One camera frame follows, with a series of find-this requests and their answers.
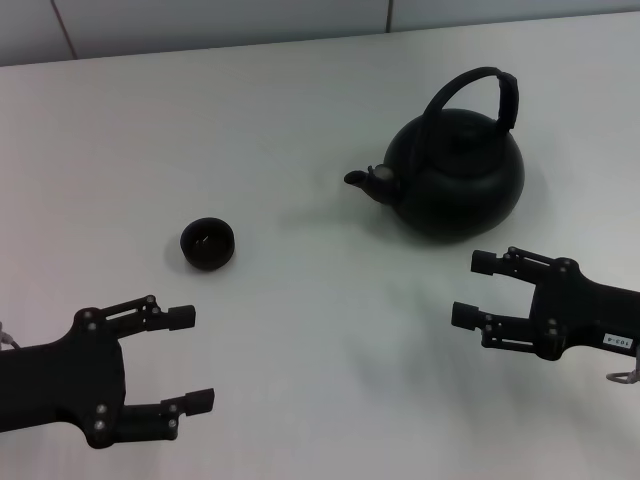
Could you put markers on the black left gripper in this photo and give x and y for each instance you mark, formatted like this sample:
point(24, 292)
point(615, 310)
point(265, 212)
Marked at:
point(60, 385)

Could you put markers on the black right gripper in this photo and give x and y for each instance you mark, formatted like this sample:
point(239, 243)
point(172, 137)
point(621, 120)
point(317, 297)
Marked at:
point(585, 315)

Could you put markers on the black round teapot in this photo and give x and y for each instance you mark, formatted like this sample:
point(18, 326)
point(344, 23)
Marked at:
point(450, 200)

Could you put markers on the small black teacup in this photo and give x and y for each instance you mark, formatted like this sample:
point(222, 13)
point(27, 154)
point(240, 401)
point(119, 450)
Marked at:
point(207, 259)

